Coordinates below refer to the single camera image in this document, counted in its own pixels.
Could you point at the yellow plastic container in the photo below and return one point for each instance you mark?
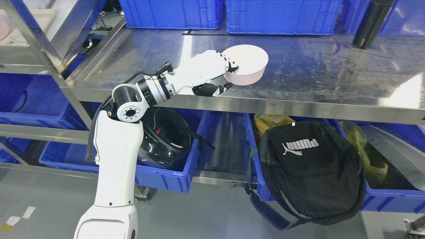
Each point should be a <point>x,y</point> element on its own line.
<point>264,122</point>

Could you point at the blue bin right lower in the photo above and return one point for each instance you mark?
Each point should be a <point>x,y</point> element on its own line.
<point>395,193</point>

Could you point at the pink ikea bowl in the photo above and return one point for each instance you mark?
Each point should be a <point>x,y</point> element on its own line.
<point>252,61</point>

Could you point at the steel shelf rack left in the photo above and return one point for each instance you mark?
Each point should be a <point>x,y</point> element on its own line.
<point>56,52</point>

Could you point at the black puma backpack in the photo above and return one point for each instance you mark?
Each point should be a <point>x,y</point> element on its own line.
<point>315,174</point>

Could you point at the blue crate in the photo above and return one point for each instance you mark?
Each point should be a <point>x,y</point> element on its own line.
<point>405,18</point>
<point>282,17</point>
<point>173,14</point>

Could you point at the blue bin with helmet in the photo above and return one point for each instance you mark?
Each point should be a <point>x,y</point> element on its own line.
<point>69,156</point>

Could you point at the blue crate top middle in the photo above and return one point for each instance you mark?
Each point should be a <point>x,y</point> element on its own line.
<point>282,17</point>

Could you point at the black helmet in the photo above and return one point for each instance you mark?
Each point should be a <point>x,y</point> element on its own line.
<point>167,138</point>

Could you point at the blue crate top right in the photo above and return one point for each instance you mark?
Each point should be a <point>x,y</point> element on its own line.
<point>405,18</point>

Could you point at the stacked pink bowls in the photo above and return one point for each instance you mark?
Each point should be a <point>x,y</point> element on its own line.
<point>6,27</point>

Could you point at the blue crate top left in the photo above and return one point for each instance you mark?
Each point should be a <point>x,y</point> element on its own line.
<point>173,14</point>

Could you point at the yellow-green plastic bag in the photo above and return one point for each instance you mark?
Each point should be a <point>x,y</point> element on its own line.
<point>374,163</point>

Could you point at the blue bin with backpack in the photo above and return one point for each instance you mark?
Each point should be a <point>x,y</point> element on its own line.
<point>253,137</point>

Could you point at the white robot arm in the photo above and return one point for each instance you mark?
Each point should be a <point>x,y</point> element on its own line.
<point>117,133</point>

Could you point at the grey flat panel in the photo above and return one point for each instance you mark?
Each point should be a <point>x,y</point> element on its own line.
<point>408,160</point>

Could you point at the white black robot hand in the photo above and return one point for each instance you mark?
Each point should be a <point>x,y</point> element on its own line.
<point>197,71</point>

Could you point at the blue bin far left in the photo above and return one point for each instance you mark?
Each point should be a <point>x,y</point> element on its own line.
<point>36,100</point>

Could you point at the black thermos bottle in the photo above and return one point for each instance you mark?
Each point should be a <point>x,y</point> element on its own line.
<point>371,23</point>

